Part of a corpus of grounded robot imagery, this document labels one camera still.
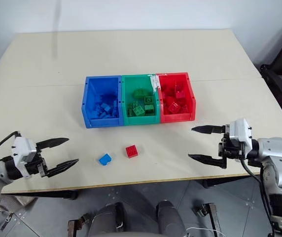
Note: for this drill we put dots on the white torn label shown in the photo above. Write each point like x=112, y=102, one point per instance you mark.
x=154, y=81

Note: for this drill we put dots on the dark rounded shape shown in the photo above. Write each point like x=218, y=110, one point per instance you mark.
x=170, y=218
x=109, y=219

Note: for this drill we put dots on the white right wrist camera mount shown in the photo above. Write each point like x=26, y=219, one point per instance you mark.
x=239, y=130

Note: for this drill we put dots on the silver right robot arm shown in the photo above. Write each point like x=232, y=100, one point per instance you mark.
x=276, y=150

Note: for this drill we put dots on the red toy block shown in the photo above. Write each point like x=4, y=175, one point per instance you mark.
x=131, y=151

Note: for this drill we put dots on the small dark green block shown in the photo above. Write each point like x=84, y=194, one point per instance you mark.
x=131, y=108

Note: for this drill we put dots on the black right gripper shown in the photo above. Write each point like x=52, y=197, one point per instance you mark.
x=232, y=149

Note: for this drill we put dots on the rusty metal stand bracket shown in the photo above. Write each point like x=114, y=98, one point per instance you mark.
x=78, y=225
x=211, y=217

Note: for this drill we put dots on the red plastic bin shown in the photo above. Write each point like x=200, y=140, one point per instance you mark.
x=173, y=79

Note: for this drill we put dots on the light green studded block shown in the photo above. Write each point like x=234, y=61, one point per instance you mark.
x=138, y=111

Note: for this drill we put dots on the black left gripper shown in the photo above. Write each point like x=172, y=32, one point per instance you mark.
x=36, y=166

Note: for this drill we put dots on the dark green square block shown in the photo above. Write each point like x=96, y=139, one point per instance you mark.
x=150, y=109
x=148, y=100

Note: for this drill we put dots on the black table frame bar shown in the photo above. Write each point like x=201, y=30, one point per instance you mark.
x=229, y=182

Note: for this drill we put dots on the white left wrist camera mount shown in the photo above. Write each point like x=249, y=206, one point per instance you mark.
x=22, y=150

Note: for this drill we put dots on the red studded block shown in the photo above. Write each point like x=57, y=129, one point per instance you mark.
x=180, y=95
x=173, y=107

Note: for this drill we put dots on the blue plastic bin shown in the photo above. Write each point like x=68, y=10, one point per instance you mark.
x=99, y=86

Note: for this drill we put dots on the blue toy block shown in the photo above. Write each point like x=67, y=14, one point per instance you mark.
x=105, y=159
x=105, y=106

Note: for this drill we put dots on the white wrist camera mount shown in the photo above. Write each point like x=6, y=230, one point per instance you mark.
x=22, y=150
x=239, y=130

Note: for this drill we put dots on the green plastic bin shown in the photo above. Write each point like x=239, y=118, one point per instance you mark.
x=131, y=82

